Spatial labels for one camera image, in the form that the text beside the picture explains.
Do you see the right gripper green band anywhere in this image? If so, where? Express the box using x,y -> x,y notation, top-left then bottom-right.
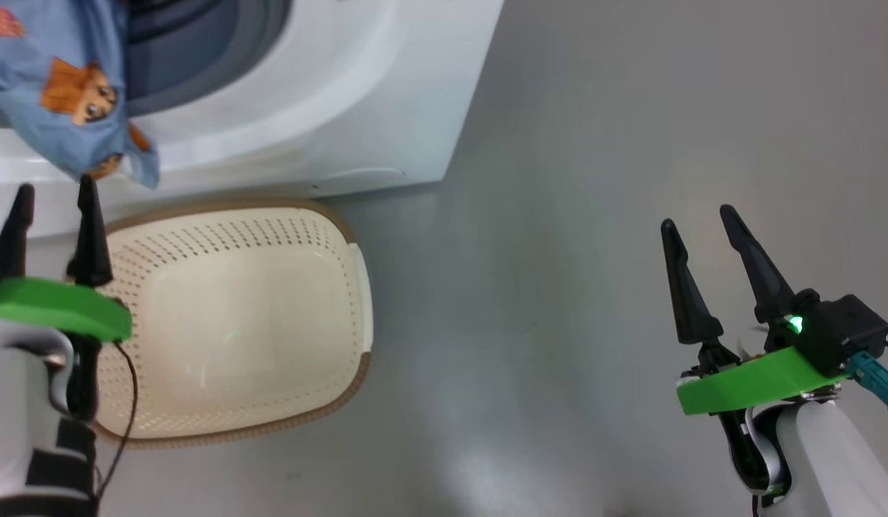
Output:
660,205 -> 850,417

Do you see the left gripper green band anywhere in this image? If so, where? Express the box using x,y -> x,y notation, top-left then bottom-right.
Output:
0,174 -> 134,343

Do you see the blue fox-print garment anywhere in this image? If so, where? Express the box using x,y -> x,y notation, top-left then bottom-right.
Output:
0,0 -> 161,190

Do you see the cream perforated laundry basket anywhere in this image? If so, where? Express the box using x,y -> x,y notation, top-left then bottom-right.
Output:
70,199 -> 375,450

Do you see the white front-load washing machine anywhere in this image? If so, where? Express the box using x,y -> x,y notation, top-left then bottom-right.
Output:
0,0 -> 505,241

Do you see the teal connector cable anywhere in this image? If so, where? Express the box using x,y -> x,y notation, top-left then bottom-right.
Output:
844,350 -> 888,423

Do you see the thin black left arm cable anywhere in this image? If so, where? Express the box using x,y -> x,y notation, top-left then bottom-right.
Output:
95,341 -> 139,503

